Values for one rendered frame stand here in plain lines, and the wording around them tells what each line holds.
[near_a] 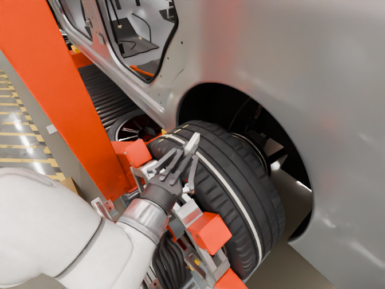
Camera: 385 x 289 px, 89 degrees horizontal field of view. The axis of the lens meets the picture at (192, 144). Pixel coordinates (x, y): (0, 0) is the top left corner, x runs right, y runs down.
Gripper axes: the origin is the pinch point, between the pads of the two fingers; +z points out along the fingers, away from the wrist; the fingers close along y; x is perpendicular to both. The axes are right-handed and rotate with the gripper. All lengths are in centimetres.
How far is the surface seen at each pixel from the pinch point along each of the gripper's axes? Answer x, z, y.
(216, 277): -29.7, -21.0, 17.9
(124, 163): -50, 12, -48
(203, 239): -11.3, -18.2, 11.4
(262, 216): -19.8, -1.7, 25.2
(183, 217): -14.6, -14.2, 3.8
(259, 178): -13.4, 6.9, 20.8
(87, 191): -128, 9, -112
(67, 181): -110, 4, -121
